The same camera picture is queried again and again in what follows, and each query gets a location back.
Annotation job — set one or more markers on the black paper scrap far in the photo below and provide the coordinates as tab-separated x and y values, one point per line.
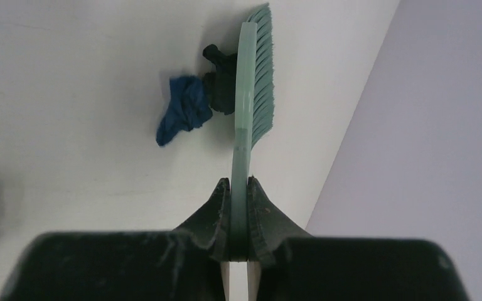
219	84

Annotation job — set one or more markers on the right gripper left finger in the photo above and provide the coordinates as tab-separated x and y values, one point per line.
209	225

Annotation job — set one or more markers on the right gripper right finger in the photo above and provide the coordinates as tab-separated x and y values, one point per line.
268	226

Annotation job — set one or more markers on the green hand brush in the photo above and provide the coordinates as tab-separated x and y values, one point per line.
254	113

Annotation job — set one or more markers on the dark blue paper scrap far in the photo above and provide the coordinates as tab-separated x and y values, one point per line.
188	108

